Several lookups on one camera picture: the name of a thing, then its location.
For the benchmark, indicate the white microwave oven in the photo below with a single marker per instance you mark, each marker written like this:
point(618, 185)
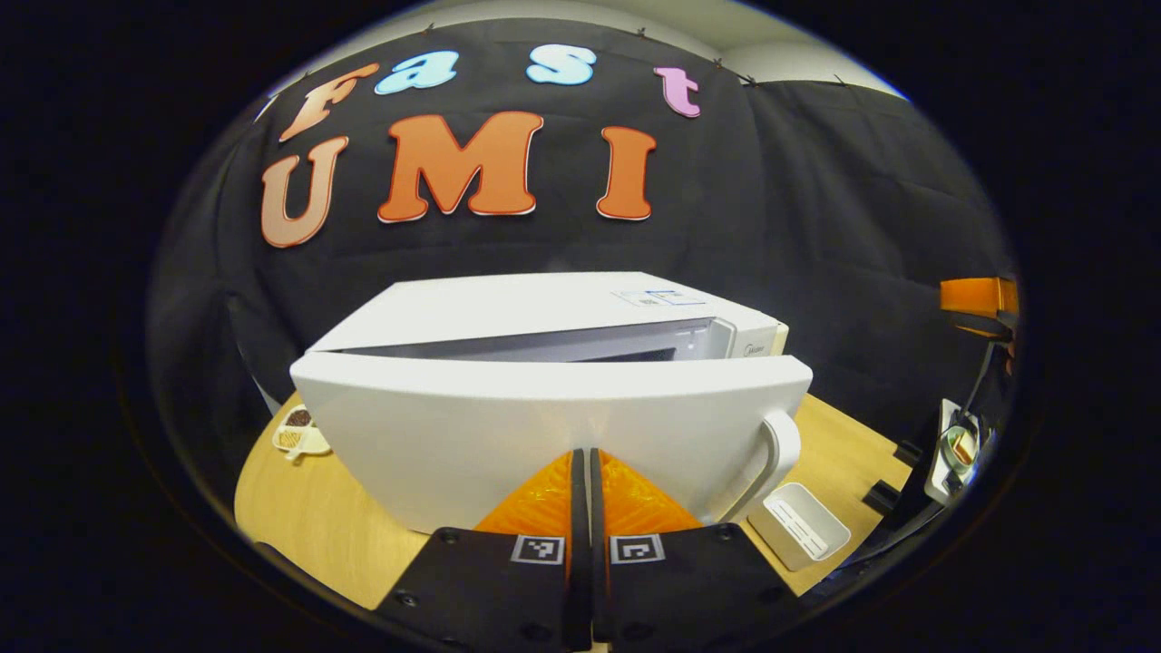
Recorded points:
point(544, 408)

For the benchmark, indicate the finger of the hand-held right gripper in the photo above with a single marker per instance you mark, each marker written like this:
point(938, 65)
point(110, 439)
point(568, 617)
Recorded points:
point(970, 297)

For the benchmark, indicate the white divided plate with beans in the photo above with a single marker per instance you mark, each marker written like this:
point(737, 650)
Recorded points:
point(292, 440)

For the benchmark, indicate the white ribbed tray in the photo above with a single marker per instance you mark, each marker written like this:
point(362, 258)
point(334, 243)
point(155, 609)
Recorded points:
point(798, 526)

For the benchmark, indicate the black table clamp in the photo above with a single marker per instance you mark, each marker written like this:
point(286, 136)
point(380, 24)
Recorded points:
point(880, 499)
point(908, 453)

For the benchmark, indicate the black backdrop cloth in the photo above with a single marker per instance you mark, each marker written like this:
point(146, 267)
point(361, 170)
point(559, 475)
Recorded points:
point(816, 227)

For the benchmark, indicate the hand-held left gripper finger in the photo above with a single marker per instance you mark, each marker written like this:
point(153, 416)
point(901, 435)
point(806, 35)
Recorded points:
point(599, 508)
point(580, 508)

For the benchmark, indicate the tape roll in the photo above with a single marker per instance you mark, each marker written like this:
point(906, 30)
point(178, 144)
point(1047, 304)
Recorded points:
point(960, 444)

